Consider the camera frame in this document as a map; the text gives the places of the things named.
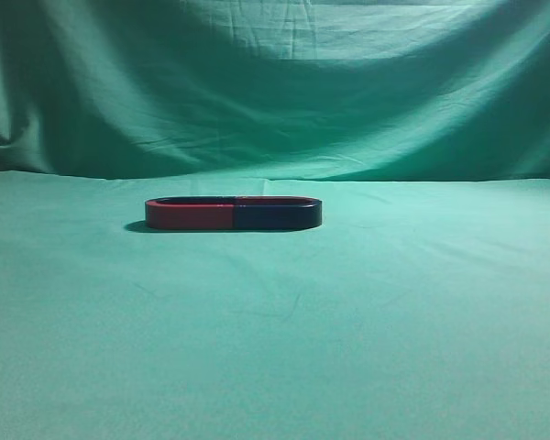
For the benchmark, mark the green cloth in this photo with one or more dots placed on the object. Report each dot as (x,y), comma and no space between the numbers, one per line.
(418,309)

